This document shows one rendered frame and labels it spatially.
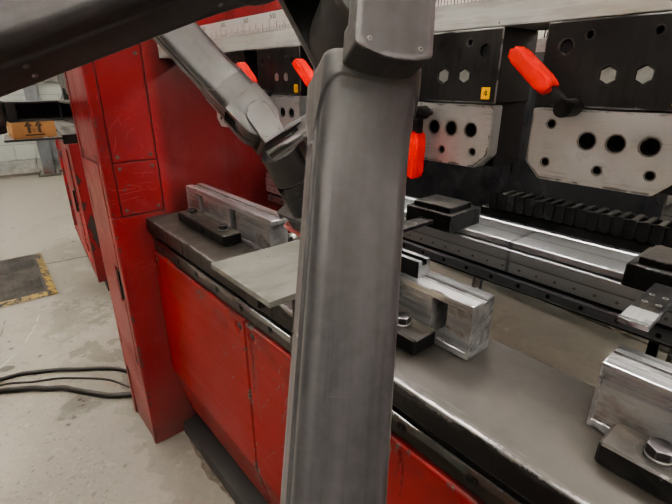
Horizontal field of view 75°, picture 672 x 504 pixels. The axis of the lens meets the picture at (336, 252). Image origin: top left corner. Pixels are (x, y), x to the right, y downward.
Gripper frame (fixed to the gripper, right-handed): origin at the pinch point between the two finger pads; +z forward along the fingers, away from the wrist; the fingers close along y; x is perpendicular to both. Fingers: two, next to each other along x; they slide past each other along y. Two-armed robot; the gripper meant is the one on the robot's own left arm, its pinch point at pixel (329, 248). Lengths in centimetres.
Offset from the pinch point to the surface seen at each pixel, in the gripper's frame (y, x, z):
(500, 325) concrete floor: 52, -97, 165
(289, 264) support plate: 1.0, 7.3, -2.3
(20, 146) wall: 709, 14, 52
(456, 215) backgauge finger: -3.6, -27.7, 13.7
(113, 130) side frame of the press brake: 86, 3, -17
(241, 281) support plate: 0.2, 15.4, -6.6
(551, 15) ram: -29.3, -21.8, -25.7
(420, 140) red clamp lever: -15.4, -12.3, -15.0
